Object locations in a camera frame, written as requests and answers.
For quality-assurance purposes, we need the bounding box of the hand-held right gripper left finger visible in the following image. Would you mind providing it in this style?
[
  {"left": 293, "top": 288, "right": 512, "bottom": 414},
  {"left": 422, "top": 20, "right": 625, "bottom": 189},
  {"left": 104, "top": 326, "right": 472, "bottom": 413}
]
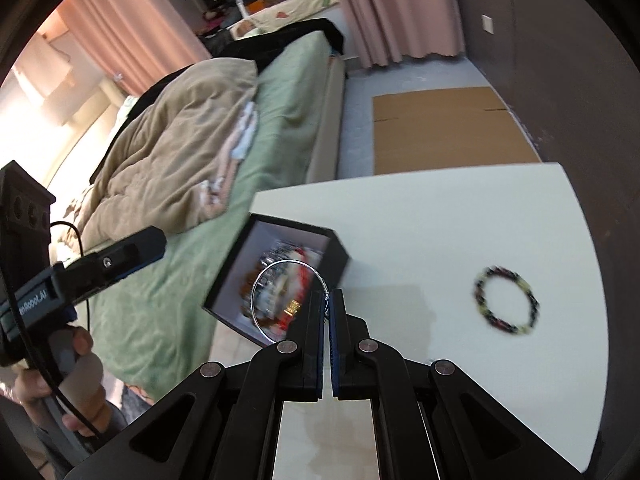
[{"left": 65, "top": 287, "right": 331, "bottom": 480}]

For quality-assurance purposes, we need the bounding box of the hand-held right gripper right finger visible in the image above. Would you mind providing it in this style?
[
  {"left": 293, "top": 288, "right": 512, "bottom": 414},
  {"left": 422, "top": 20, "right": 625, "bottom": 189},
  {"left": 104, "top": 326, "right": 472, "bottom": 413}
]
[{"left": 327, "top": 289, "right": 588, "bottom": 480}]

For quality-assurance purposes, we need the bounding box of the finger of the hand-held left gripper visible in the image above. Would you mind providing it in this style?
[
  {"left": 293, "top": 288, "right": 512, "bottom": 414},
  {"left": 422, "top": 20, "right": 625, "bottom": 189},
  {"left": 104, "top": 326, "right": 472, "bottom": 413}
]
[{"left": 54, "top": 226, "right": 167, "bottom": 307}]

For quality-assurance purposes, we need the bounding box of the pile of mixed jewelry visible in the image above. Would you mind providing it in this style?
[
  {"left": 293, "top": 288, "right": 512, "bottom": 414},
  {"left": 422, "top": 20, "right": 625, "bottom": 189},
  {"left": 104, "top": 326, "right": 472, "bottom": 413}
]
[{"left": 240, "top": 240, "right": 323, "bottom": 333}]

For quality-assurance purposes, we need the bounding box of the silver bangle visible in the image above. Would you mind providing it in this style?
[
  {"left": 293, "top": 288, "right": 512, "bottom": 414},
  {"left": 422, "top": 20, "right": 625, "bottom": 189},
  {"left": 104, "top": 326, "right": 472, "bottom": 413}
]
[{"left": 250, "top": 258, "right": 332, "bottom": 345}]

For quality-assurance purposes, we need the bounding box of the black cardboard box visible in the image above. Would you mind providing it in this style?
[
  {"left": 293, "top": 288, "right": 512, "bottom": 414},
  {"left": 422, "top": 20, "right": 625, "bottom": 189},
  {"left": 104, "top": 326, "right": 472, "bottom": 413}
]
[{"left": 202, "top": 213, "right": 351, "bottom": 348}]

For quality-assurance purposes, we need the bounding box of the multicolour beaded bracelet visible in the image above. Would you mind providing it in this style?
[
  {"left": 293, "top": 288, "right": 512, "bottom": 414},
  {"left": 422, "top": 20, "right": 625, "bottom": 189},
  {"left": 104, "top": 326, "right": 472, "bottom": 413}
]
[{"left": 472, "top": 265, "right": 542, "bottom": 337}]

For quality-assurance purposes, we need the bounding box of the person's left hand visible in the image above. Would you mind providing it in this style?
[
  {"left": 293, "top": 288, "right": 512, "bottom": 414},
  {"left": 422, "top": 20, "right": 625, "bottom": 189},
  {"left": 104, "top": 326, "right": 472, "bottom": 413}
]
[{"left": 12, "top": 325, "right": 111, "bottom": 438}]

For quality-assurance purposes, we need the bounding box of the bed with green sheet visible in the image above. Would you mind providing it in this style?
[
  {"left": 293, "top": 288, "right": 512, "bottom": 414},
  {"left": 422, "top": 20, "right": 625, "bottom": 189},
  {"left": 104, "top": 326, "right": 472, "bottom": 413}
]
[{"left": 50, "top": 30, "right": 348, "bottom": 396}]

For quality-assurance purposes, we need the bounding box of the beige blanket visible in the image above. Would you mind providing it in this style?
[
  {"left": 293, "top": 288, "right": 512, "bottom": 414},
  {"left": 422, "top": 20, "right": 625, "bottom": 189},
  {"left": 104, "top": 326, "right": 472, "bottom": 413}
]
[{"left": 65, "top": 57, "right": 261, "bottom": 241}]

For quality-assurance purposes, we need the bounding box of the white and pink cloth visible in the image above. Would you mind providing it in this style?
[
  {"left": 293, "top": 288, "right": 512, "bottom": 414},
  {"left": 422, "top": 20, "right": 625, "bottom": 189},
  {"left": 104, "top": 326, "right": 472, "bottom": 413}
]
[{"left": 200, "top": 101, "right": 258, "bottom": 216}]

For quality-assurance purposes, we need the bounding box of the flat brown cardboard sheet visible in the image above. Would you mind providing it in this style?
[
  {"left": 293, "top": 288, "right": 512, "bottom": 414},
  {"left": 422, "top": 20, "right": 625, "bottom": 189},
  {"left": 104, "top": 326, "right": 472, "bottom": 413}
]
[{"left": 371, "top": 86, "right": 543, "bottom": 177}]

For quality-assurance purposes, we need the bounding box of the pink curtain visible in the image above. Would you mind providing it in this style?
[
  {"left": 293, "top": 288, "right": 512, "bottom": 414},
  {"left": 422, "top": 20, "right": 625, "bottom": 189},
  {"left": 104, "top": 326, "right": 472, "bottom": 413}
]
[
  {"left": 320, "top": 0, "right": 468, "bottom": 68},
  {"left": 57, "top": 0, "right": 213, "bottom": 98}
]

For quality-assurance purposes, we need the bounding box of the floral bedding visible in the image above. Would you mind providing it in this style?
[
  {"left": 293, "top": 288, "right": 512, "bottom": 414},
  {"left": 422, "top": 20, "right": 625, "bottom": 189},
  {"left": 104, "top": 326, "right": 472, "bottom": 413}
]
[{"left": 232, "top": 0, "right": 338, "bottom": 41}]

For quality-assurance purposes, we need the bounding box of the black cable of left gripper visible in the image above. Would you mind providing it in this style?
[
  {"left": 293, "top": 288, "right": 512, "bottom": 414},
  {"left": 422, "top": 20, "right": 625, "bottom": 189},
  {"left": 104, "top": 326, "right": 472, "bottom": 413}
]
[{"left": 47, "top": 221, "right": 108, "bottom": 438}]

